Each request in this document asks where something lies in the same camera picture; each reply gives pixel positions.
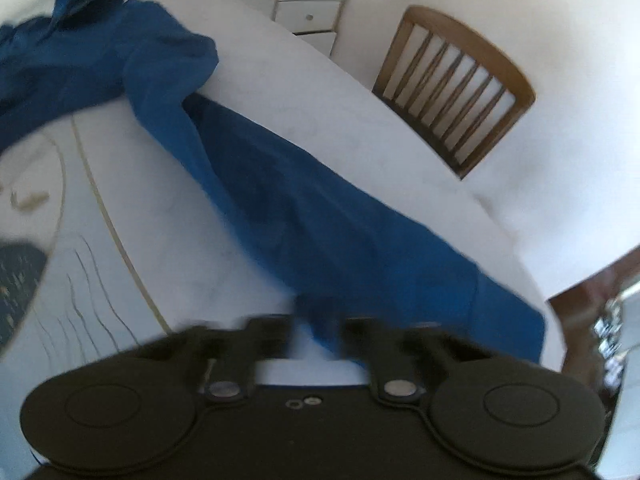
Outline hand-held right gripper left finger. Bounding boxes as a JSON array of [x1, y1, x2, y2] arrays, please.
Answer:
[[184, 313, 301, 405]]

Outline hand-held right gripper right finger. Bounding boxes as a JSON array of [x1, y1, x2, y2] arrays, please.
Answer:
[[342, 316, 451, 405]]

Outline blue pants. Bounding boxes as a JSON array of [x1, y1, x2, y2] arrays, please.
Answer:
[[0, 0, 546, 363]]

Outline wooden slat-back chair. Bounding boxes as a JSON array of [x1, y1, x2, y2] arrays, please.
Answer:
[[371, 5, 537, 181]]

